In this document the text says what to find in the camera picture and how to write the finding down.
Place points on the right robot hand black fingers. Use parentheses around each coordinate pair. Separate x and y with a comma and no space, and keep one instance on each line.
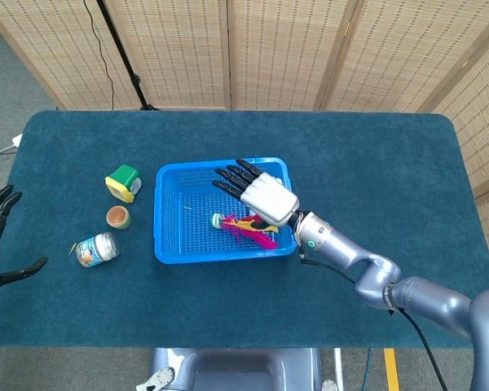
(269,199)

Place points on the colourful feather shuttlecock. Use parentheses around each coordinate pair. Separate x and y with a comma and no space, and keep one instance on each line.
(244,232)

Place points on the glass jar with blue label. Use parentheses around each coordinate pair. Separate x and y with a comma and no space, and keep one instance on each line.
(98,248)

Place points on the small terracotta cup green band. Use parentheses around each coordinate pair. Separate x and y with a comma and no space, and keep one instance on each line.
(118,218)

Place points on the green box with yellow lid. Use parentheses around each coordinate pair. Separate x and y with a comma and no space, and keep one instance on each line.
(124,177)

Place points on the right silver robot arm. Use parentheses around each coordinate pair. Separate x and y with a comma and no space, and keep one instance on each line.
(342,248)

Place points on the blue perforated plastic basket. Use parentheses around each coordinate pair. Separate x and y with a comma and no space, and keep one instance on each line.
(195,254)

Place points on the teal table cloth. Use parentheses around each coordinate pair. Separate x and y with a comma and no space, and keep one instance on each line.
(350,163)

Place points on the silver robot torso base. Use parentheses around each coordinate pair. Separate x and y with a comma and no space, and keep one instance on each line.
(236,366)

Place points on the bamboo folding screen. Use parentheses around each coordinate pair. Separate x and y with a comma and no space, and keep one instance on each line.
(179,40)

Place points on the black tripod stand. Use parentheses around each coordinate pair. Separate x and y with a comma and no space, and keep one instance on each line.
(124,61)

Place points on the yellow floor tape strip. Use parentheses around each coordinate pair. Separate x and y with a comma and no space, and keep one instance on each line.
(391,370)

